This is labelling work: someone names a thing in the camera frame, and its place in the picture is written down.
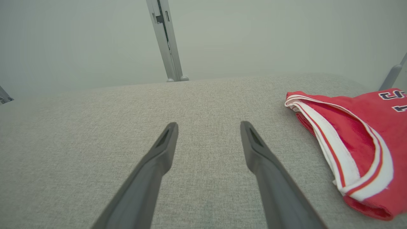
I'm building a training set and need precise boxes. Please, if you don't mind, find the grey metal bracket left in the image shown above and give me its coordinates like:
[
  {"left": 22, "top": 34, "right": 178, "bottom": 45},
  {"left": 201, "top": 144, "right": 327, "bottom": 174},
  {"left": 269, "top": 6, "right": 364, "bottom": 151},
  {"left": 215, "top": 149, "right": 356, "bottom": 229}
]
[{"left": 0, "top": 85, "right": 15, "bottom": 105}]

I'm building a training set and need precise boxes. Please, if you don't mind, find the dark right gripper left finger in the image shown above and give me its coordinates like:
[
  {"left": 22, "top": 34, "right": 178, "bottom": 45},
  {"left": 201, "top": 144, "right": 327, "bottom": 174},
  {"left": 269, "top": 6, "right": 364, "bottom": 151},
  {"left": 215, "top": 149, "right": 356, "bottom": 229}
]
[{"left": 91, "top": 122, "right": 179, "bottom": 229}]

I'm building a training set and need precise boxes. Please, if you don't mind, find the grey rounded slanted post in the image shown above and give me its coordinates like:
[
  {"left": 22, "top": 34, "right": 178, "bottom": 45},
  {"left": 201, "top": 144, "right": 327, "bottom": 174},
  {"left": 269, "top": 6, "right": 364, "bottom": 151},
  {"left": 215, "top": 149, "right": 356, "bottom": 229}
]
[{"left": 378, "top": 52, "right": 407, "bottom": 91}]

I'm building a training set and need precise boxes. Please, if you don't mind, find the grey vertical frame post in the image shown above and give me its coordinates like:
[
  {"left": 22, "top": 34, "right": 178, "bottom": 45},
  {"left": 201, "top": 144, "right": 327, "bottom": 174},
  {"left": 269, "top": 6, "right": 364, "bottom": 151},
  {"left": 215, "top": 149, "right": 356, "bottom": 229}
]
[
  {"left": 146, "top": 0, "right": 176, "bottom": 83},
  {"left": 160, "top": 0, "right": 190, "bottom": 82}
]

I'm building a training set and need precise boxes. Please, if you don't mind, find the red white-sleeved jersey shirt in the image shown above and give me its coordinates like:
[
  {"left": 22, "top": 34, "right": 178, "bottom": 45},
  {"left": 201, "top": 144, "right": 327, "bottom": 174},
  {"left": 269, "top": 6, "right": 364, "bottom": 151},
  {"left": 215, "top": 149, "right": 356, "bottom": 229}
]
[{"left": 285, "top": 88, "right": 407, "bottom": 221}]

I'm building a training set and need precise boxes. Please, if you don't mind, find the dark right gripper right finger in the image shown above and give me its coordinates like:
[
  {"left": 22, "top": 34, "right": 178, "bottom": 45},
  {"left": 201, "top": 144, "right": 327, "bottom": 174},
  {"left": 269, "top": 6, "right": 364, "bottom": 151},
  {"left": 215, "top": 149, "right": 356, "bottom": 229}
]
[{"left": 240, "top": 121, "right": 328, "bottom": 229}]

